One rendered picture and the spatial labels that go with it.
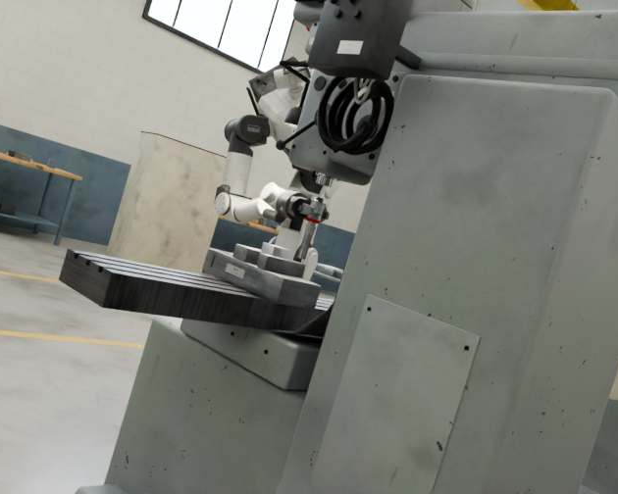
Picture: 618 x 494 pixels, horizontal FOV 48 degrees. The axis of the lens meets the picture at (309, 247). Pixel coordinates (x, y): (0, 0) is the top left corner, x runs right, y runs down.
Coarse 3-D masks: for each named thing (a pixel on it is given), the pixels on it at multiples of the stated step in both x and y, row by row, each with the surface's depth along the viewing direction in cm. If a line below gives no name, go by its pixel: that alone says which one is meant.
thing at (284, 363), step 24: (192, 336) 208; (216, 336) 200; (240, 336) 192; (264, 336) 186; (288, 336) 187; (312, 336) 199; (240, 360) 191; (264, 360) 184; (288, 360) 178; (312, 360) 182; (288, 384) 178
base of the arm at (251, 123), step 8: (232, 120) 254; (240, 120) 242; (248, 120) 243; (256, 120) 244; (264, 120) 245; (240, 128) 242; (248, 128) 243; (256, 128) 244; (264, 128) 245; (240, 136) 242; (248, 136) 243; (256, 136) 244; (264, 136) 246; (248, 144) 255; (256, 144) 249; (264, 144) 247
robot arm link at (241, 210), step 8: (232, 200) 240; (240, 200) 243; (248, 200) 246; (232, 208) 240; (240, 208) 236; (248, 208) 233; (224, 216) 243; (232, 216) 239; (240, 216) 236; (248, 216) 234; (256, 216) 232
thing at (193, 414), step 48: (144, 384) 221; (192, 384) 205; (240, 384) 190; (144, 432) 217; (192, 432) 201; (240, 432) 187; (288, 432) 175; (144, 480) 212; (192, 480) 197; (240, 480) 184
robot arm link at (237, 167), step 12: (228, 156) 246; (240, 156) 244; (228, 168) 245; (240, 168) 244; (228, 180) 244; (240, 180) 244; (216, 192) 246; (228, 192) 243; (240, 192) 245; (216, 204) 243; (228, 204) 239
